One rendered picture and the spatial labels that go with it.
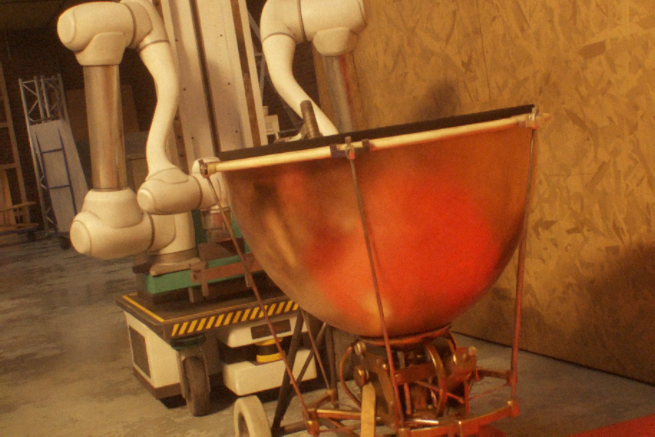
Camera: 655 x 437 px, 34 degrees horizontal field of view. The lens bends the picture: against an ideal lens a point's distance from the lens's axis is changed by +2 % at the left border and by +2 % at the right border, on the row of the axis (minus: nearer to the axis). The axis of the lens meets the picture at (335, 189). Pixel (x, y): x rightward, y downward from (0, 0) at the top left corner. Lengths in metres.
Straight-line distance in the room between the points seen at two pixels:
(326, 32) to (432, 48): 0.69
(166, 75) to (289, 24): 0.40
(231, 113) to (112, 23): 0.64
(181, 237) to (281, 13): 0.76
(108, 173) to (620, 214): 1.48
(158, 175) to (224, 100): 0.69
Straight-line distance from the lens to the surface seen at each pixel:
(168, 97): 3.17
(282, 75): 3.07
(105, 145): 3.20
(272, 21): 3.18
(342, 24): 3.17
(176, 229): 3.33
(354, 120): 3.32
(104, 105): 3.19
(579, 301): 3.23
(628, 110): 2.89
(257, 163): 1.93
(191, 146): 3.54
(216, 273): 3.36
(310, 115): 2.59
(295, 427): 2.67
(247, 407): 2.59
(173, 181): 3.00
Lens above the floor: 0.80
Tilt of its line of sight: 3 degrees down
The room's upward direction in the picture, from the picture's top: 9 degrees counter-clockwise
